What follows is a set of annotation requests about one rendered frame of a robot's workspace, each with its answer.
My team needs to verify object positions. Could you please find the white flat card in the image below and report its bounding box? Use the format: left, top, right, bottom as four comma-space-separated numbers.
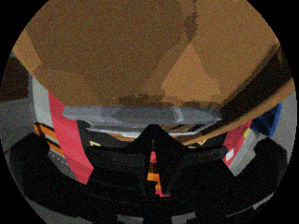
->
225, 148, 235, 161

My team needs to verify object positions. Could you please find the yellow flat disc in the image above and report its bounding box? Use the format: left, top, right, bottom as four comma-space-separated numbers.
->
242, 127, 249, 138

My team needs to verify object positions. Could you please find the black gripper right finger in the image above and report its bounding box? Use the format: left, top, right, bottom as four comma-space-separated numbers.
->
152, 124, 228, 195

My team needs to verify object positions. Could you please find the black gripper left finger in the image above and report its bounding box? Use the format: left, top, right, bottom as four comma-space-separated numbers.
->
85, 124, 153, 195

